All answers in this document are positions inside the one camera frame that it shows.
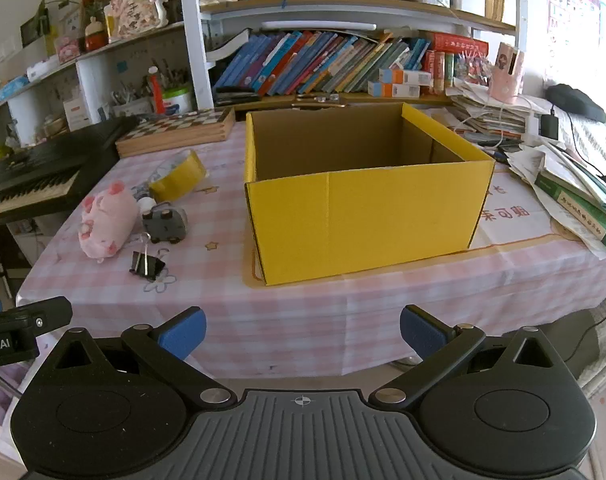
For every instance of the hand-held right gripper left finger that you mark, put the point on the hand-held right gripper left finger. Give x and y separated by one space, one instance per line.
183 335

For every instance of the white bookshelf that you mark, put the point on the white bookshelf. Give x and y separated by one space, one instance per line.
193 35

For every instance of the black power adapter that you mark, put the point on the black power adapter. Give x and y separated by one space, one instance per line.
549 126

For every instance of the red white glue tube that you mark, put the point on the red white glue tube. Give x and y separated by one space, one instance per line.
156 92

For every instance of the black electronic keyboard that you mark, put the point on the black electronic keyboard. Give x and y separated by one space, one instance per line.
33 175

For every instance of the black rounded case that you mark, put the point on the black rounded case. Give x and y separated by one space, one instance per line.
575 102

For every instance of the dark brown case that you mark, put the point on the dark brown case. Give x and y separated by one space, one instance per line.
320 104

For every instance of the black binder clip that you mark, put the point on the black binder clip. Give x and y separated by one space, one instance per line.
145 265

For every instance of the white knitted blanket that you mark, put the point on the white knitted blanket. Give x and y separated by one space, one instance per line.
605 350

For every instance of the pink pig plush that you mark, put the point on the pink pig plush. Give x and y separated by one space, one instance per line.
108 220

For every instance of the green book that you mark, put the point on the green book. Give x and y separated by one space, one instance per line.
578 210

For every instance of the pile of loose papers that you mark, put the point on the pile of loose papers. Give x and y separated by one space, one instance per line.
593 145

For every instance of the yellow tape roll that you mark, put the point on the yellow tape roll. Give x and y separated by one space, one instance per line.
183 180

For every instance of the stack of papers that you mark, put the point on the stack of papers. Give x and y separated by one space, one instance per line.
488 115

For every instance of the white lamp bar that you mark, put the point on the white lamp bar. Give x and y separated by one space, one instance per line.
318 25

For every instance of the row of colourful books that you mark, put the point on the row of colourful books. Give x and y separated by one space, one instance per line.
308 60

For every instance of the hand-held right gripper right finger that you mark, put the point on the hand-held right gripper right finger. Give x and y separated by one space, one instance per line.
423 332

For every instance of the red book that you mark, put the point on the red book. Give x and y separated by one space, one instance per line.
458 42

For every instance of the white box red label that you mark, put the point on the white box red label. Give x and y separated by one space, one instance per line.
77 115

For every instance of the orange white small box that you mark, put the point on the orange white small box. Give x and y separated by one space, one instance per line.
393 90
405 76

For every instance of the green lid white jar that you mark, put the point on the green lid white jar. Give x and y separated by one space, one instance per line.
178 102

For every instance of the pink paper holder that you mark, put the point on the pink paper holder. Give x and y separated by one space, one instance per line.
505 75

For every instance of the black stapler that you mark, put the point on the black stapler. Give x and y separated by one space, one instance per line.
235 96

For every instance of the red white doll figurine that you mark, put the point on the red white doll figurine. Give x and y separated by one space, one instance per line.
95 37

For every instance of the purple patterned bag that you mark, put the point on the purple patterned bag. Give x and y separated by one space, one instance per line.
3 390

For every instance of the wooden chessboard box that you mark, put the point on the wooden chessboard box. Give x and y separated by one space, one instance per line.
183 127

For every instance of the yellow cardboard box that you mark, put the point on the yellow cardboard box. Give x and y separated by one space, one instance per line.
358 220

